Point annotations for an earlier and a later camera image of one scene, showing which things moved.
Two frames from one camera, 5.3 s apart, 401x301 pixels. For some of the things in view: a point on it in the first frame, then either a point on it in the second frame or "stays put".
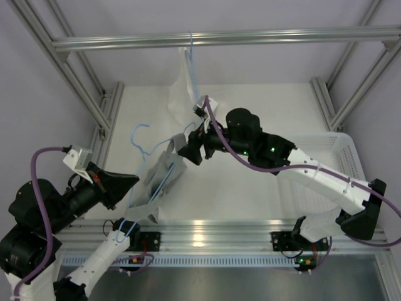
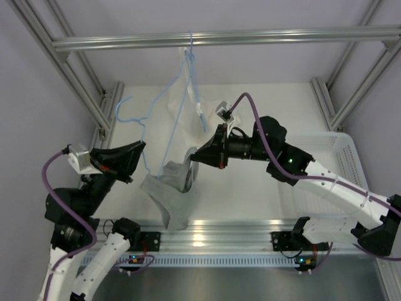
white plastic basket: x=334 y=150 stays put
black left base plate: x=150 y=241 stays put
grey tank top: x=169 y=167 -> x=171 y=190
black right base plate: x=286 y=241 stays put
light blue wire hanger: x=168 y=140 -> x=198 y=98
